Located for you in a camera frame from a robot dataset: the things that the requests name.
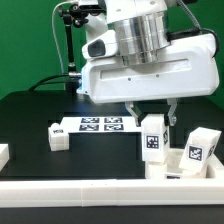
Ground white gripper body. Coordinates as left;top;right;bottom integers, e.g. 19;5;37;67
80;34;219;103

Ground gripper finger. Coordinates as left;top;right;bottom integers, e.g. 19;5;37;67
167;98;177;126
125;101;145;127

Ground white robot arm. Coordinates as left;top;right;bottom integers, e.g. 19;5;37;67
78;0;219;126

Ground white marker sheet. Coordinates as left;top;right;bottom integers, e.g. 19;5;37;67
60;116;141;133

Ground white U-shaped fence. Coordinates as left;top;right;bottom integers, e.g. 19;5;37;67
0;143;224;209

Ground black cables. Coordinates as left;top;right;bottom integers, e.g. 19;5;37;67
28;73;72;92

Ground camera on mount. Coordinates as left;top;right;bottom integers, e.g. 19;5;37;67
78;0;106;12

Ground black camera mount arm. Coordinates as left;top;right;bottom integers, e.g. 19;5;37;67
58;3;101;94

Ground white cable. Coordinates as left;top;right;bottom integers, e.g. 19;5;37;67
51;0;78;92

